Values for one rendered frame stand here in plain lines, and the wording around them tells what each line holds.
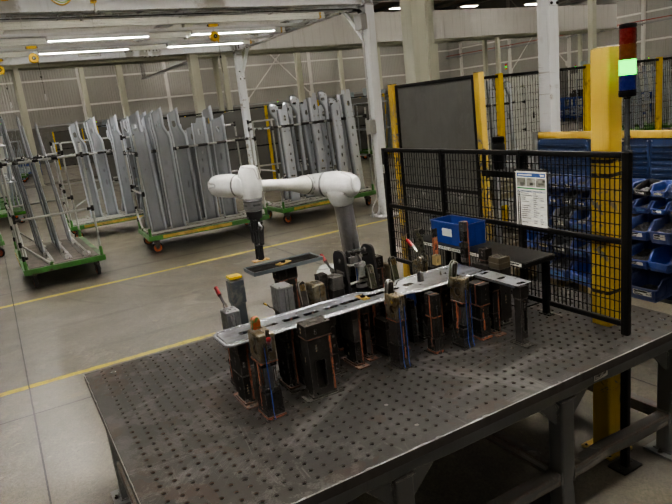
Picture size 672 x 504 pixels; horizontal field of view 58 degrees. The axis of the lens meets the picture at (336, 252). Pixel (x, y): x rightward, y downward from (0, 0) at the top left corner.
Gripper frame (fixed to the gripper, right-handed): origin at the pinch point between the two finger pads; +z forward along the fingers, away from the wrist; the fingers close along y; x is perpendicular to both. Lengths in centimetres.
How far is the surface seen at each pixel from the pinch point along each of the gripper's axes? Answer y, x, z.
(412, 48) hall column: -554, 561, -138
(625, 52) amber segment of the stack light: 103, 129, -74
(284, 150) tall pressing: -680, 369, 7
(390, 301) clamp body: 53, 36, 22
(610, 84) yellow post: 92, 136, -62
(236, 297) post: 3.0, -15.8, 18.1
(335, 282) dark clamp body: 19.4, 28.9, 18.4
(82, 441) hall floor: -125, -82, 126
